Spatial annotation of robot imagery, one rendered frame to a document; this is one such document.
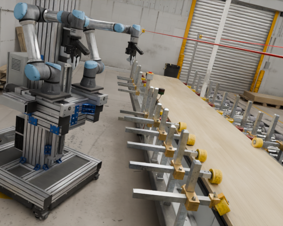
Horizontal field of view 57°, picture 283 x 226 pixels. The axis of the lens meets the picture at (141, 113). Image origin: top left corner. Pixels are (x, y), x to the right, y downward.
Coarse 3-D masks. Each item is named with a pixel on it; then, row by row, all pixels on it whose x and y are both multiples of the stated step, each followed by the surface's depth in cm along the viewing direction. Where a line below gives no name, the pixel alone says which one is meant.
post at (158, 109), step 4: (160, 104) 212; (156, 108) 214; (160, 108) 213; (156, 112) 214; (156, 116) 215; (152, 124) 219; (152, 128) 218; (152, 136) 220; (152, 140) 221; (152, 144) 223
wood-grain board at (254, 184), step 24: (144, 72) 491; (168, 96) 336; (192, 96) 366; (168, 120) 247; (192, 120) 256; (216, 120) 273; (216, 144) 206; (240, 144) 217; (216, 168) 166; (240, 168) 173; (264, 168) 181; (216, 192) 138; (240, 192) 144; (264, 192) 149; (240, 216) 123; (264, 216) 127
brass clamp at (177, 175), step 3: (171, 162) 149; (171, 165) 148; (174, 165) 143; (177, 165) 144; (180, 165) 144; (174, 168) 141; (177, 168) 141; (174, 171) 141; (177, 171) 138; (180, 171) 138; (183, 171) 139; (174, 174) 140; (177, 174) 138; (180, 174) 139; (183, 174) 139; (174, 177) 139; (177, 177) 139; (180, 177) 139; (183, 177) 139
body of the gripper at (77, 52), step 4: (68, 36) 163; (72, 36) 160; (72, 40) 163; (68, 44) 164; (72, 44) 164; (64, 48) 164; (68, 48) 164; (72, 48) 162; (76, 48) 163; (64, 52) 165; (68, 52) 164; (76, 52) 164; (80, 52) 168
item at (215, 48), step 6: (228, 0) 341; (228, 6) 344; (222, 18) 348; (222, 24) 350; (222, 30) 353; (216, 42) 357; (216, 48) 360; (210, 60) 367; (210, 66) 368; (210, 72) 370; (204, 84) 375; (204, 90) 378
